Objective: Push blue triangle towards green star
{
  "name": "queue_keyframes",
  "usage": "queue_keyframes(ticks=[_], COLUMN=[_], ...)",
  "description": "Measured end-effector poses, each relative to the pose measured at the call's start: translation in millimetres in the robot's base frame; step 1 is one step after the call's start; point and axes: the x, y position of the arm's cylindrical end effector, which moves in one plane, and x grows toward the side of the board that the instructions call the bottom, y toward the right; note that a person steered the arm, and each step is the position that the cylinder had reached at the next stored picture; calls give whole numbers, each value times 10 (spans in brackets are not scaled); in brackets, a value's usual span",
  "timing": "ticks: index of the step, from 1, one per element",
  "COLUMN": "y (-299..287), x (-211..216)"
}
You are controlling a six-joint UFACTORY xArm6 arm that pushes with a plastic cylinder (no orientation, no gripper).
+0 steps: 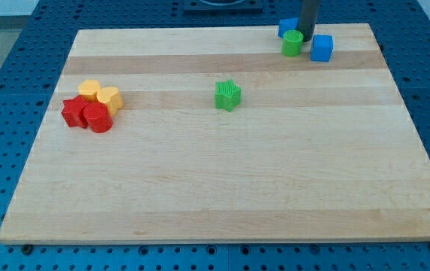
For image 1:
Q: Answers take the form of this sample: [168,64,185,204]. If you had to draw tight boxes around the wooden board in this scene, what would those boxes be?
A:
[0,23,430,245]

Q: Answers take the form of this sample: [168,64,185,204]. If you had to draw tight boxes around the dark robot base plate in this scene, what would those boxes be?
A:
[182,0,264,14]

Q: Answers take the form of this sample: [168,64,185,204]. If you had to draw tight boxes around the red cylinder block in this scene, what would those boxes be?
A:
[83,102,113,133]

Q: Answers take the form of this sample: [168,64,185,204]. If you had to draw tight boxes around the blue cube block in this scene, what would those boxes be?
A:
[310,35,334,62]

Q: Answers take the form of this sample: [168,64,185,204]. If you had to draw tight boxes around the yellow heart block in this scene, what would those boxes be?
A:
[96,87,124,116]

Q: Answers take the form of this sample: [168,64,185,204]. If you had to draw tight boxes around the red star block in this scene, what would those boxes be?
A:
[61,95,89,129]

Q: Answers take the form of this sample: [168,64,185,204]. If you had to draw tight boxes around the green cylinder block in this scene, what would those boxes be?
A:
[281,30,303,57]

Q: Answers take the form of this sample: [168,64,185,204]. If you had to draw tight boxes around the blue triangle block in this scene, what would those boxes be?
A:
[278,17,299,38]

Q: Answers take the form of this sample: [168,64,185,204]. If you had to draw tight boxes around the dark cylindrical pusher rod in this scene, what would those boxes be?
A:
[297,0,321,42]

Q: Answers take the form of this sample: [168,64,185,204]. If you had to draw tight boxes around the yellow pentagon block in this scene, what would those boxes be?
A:
[78,79,101,102]

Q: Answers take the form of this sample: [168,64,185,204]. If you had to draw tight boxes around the green star block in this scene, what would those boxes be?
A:
[215,79,241,112]

